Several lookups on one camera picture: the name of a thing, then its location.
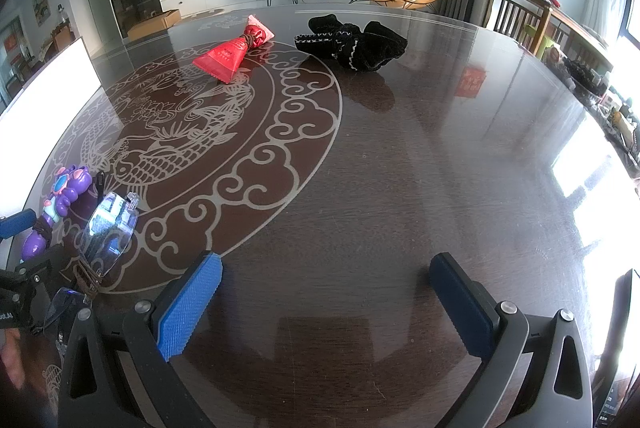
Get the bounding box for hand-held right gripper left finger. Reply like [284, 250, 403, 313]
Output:
[57, 251, 223, 428]

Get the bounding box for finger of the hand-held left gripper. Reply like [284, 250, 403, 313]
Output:
[0, 209, 37, 239]
[0, 245, 68, 295]

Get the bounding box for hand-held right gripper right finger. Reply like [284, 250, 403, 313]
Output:
[430, 252, 593, 428]

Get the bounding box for purple toy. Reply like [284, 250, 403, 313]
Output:
[21, 164, 95, 260]

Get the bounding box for dark patterned desktop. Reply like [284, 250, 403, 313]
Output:
[0, 3, 640, 428]

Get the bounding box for person's left hand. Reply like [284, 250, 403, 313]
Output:
[0, 333, 27, 391]

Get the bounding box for white panel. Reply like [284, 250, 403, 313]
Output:
[0, 37, 103, 144]

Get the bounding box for cardboard box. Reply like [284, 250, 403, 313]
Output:
[127, 9, 182, 42]

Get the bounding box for red tied pouch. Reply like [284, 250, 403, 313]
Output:
[192, 14, 276, 84]

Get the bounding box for cluttered side table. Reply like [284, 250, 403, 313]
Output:
[550, 23, 640, 159]

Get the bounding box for black knit cloth white stitching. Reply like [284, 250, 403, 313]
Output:
[332, 21, 408, 72]
[294, 15, 361, 59]

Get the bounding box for dark wooden chair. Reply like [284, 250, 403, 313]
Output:
[487, 0, 551, 54]

